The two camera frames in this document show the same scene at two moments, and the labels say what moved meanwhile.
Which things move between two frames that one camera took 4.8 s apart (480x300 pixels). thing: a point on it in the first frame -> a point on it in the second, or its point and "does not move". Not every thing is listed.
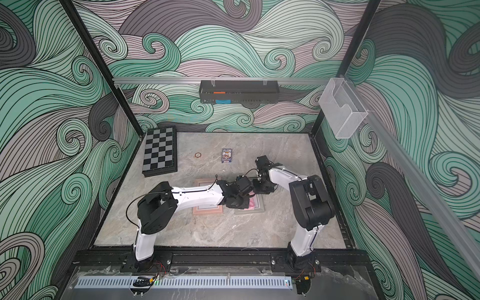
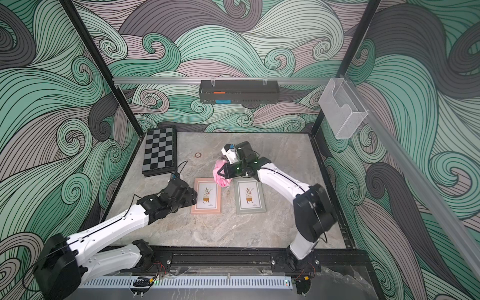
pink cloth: (251, 204) -> (221, 180)
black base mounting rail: (217, 261) does not move
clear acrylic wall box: (342, 107) does not move
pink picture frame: (207, 209) does not move
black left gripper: (246, 204) -> (190, 197)
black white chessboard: (160, 154) does not move
